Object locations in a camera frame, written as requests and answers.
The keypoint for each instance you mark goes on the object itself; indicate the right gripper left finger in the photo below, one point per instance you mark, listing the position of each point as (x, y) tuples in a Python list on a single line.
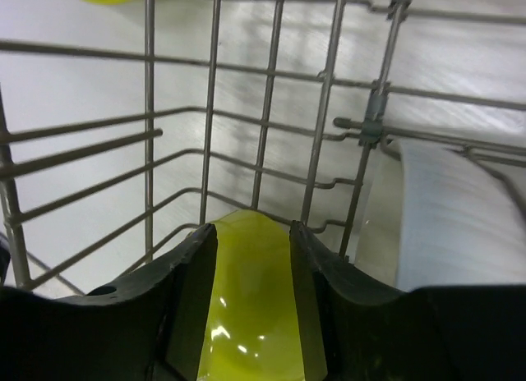
[(145, 325)]

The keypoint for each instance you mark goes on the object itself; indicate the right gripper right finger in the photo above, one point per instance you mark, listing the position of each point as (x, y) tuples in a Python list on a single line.
[(353, 327)]

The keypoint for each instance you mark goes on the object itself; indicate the white bowl stack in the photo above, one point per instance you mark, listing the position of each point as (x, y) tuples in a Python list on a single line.
[(434, 217)]

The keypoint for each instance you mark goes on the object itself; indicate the grey wire dish rack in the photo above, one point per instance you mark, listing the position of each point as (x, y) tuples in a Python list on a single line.
[(146, 118)]

